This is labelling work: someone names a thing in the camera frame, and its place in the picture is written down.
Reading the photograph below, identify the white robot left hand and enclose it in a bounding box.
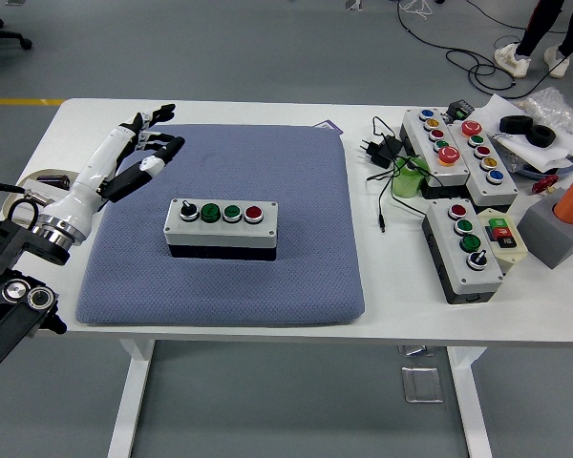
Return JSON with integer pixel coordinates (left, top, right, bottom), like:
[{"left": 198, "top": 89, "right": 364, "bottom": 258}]
[{"left": 41, "top": 103, "right": 186, "bottom": 236}]

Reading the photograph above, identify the grey four-button control box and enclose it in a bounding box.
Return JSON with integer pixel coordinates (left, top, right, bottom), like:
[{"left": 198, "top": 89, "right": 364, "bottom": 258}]
[
  {"left": 421, "top": 198, "right": 505, "bottom": 305},
  {"left": 163, "top": 198, "right": 280, "bottom": 262}
]

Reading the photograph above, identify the grey five-button control box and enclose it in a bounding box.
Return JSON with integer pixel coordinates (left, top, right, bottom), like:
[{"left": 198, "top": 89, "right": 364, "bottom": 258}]
[
  {"left": 399, "top": 108, "right": 470, "bottom": 188},
  {"left": 446, "top": 118, "right": 520, "bottom": 207}
]

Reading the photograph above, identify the beige oval tray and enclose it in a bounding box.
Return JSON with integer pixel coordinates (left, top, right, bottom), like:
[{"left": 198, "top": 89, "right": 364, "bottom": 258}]
[{"left": 2, "top": 166, "right": 81, "bottom": 220}]

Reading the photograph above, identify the black office chair base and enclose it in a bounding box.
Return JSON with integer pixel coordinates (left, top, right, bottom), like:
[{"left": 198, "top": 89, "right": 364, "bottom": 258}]
[{"left": 0, "top": 12, "right": 33, "bottom": 52}]

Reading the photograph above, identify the blue-grey cushion mat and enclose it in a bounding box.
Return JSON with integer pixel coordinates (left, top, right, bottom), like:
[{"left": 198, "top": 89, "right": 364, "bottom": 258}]
[{"left": 74, "top": 124, "right": 366, "bottom": 328}]

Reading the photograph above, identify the white table leg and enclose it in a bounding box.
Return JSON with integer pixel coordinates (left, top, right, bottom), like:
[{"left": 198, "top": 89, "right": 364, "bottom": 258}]
[
  {"left": 107, "top": 339, "right": 157, "bottom": 458},
  {"left": 446, "top": 345, "right": 494, "bottom": 458}
]

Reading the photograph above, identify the small black terminal module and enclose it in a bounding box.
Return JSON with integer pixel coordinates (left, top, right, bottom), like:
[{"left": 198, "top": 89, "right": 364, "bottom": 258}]
[{"left": 446, "top": 98, "right": 476, "bottom": 120}]

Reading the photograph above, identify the silver floor socket plate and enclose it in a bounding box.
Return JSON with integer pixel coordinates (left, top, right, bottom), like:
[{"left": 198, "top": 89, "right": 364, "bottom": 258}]
[{"left": 400, "top": 365, "right": 444, "bottom": 405}]

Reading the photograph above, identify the white foam sheet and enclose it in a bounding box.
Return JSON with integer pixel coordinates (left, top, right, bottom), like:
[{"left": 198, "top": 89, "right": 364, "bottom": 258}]
[{"left": 472, "top": 93, "right": 573, "bottom": 173}]

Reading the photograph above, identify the red valve knob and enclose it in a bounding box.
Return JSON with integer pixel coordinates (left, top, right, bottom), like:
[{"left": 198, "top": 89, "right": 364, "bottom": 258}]
[{"left": 532, "top": 175, "right": 560, "bottom": 195}]

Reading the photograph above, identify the grey block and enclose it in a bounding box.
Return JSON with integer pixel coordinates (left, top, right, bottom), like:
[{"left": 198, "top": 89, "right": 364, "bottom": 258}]
[{"left": 516, "top": 185, "right": 573, "bottom": 269}]

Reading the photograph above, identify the clear bubble wrap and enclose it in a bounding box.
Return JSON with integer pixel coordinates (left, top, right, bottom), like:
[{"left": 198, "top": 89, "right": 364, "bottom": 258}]
[{"left": 515, "top": 87, "right": 573, "bottom": 139}]

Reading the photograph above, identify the person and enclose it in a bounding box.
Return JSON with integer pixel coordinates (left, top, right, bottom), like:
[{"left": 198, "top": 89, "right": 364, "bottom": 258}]
[{"left": 494, "top": 0, "right": 573, "bottom": 79}]

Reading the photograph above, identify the blue round plate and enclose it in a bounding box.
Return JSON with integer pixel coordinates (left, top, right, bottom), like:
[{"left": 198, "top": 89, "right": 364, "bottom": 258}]
[{"left": 503, "top": 142, "right": 573, "bottom": 181}]

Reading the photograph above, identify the white wall switch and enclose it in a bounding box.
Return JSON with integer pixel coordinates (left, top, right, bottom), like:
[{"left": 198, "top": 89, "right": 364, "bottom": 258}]
[{"left": 7, "top": 183, "right": 68, "bottom": 225}]

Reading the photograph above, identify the black power adapter with cord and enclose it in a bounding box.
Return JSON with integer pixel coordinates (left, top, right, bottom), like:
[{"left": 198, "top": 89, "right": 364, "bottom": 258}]
[{"left": 359, "top": 115, "right": 440, "bottom": 234}]

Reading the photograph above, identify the white floor cable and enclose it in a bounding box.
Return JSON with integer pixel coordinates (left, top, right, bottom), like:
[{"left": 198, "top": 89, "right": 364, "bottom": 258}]
[{"left": 398, "top": 0, "right": 434, "bottom": 23}]

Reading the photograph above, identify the small silver floor bracket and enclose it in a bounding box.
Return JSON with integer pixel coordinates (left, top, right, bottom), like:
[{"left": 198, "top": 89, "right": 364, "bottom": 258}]
[{"left": 398, "top": 343, "right": 435, "bottom": 358}]

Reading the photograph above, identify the black floor cable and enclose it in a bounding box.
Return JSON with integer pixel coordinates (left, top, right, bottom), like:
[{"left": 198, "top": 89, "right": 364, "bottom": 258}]
[{"left": 395, "top": 0, "right": 572, "bottom": 99}]

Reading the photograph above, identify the black foam ring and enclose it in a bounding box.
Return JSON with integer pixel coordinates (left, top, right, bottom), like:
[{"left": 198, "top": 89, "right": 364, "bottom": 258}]
[
  {"left": 526, "top": 123, "right": 558, "bottom": 148},
  {"left": 499, "top": 114, "right": 535, "bottom": 135}
]

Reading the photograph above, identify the cream three-button switch box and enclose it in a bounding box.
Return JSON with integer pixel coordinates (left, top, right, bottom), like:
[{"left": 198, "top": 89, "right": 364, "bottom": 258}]
[{"left": 476, "top": 207, "right": 529, "bottom": 273}]

